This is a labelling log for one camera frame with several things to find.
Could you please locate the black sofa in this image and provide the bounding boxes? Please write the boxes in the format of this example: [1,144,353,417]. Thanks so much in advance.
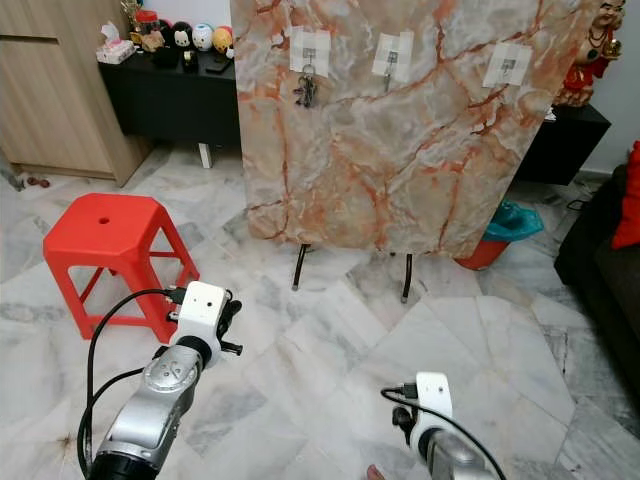
[553,160,640,346]

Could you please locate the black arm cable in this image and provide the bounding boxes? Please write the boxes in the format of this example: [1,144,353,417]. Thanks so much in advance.
[380,384,521,480]
[76,287,187,480]

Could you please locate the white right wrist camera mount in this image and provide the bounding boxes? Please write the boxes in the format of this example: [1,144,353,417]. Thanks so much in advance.
[412,372,454,433]

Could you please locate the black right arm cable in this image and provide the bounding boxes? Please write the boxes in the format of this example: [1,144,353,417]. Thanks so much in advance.
[380,384,521,480]

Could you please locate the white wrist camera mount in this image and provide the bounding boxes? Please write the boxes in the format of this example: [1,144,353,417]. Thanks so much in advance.
[177,281,228,341]
[412,372,454,433]

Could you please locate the marble pattern table board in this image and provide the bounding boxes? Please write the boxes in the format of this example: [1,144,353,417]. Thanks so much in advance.
[230,0,606,259]

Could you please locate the yellow round figurine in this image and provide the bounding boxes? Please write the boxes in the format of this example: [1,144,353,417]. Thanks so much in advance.
[212,25,236,56]

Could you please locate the black sideboard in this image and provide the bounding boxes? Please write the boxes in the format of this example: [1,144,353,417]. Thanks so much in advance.
[98,50,243,169]

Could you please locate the red plastic stool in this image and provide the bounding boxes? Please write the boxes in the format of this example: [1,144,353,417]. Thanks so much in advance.
[43,192,201,343]

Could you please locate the brown small figurine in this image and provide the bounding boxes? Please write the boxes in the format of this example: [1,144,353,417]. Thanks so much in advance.
[135,30,166,53]

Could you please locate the white round figurine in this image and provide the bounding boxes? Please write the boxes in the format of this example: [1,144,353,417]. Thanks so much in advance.
[192,23,216,53]

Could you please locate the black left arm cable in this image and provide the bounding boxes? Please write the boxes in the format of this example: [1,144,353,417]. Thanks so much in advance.
[76,287,187,480]

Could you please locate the black mouse figurine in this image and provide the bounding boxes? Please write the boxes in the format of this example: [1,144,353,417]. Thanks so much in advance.
[155,20,201,73]

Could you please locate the pink white tissue box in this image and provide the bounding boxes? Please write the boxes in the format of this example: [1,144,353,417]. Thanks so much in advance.
[98,22,139,66]

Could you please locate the dark metal table leg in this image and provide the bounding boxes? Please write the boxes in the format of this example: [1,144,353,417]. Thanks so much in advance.
[293,243,311,291]
[400,253,415,303]

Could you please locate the teal bin bag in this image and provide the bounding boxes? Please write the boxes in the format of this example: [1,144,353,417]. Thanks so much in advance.
[480,200,546,244]

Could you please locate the key bunch with purple tag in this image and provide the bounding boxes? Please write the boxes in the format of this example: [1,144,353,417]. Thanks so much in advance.
[293,73,319,109]

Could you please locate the light wooden cabinet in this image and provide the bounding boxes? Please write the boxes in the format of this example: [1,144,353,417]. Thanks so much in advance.
[0,0,151,186]

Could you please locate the orange waste bin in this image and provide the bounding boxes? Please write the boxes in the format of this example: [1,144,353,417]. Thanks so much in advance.
[453,238,511,271]

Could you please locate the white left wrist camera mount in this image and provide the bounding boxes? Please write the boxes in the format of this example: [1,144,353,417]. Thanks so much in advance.
[177,281,228,341]

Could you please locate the red gold statue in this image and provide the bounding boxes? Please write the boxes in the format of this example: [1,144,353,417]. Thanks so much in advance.
[555,0,623,109]

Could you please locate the red lid jar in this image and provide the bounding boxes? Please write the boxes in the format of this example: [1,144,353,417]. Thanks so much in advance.
[135,9,161,33]

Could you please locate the red cushion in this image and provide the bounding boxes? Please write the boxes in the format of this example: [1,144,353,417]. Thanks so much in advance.
[610,140,640,251]

